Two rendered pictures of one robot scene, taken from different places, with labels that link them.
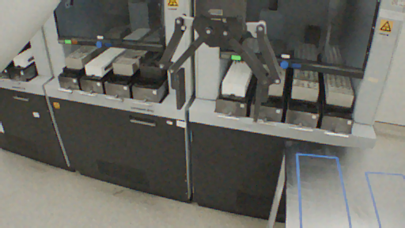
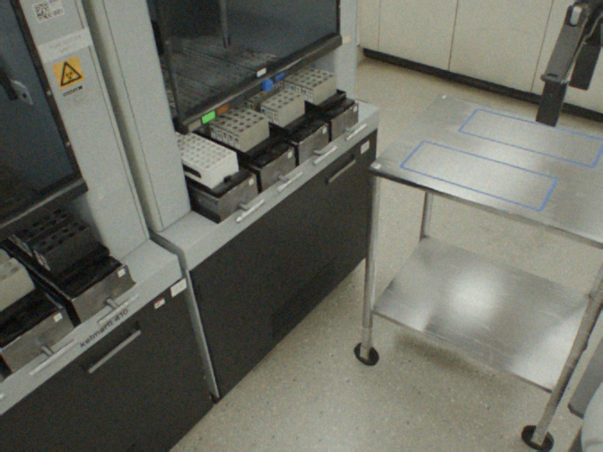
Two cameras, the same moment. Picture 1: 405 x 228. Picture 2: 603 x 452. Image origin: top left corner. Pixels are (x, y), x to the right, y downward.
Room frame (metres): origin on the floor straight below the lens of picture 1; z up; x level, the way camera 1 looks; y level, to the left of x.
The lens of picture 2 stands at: (0.50, 0.84, 1.62)
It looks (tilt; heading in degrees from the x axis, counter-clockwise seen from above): 40 degrees down; 295
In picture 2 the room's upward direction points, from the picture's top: 3 degrees counter-clockwise
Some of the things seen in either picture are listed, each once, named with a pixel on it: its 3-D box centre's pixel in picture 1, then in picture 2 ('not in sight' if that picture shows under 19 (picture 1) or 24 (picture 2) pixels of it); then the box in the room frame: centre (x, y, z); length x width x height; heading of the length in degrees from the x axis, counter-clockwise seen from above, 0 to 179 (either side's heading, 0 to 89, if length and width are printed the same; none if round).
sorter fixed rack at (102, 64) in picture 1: (108, 60); not in sight; (1.49, 0.51, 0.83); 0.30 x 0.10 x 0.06; 164
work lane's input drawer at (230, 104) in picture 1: (244, 74); (155, 154); (1.42, -0.20, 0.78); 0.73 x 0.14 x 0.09; 164
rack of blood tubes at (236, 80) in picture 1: (239, 76); (184, 153); (1.29, -0.16, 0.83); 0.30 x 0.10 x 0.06; 164
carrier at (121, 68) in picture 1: (123, 68); (1, 292); (1.35, 0.40, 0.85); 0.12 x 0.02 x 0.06; 75
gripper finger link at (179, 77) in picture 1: (180, 89); (551, 101); (0.47, 0.04, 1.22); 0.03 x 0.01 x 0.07; 164
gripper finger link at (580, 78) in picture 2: (258, 100); (584, 67); (0.43, -0.09, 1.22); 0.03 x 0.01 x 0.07; 164
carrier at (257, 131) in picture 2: (270, 88); (251, 134); (1.15, -0.28, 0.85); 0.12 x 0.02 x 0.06; 74
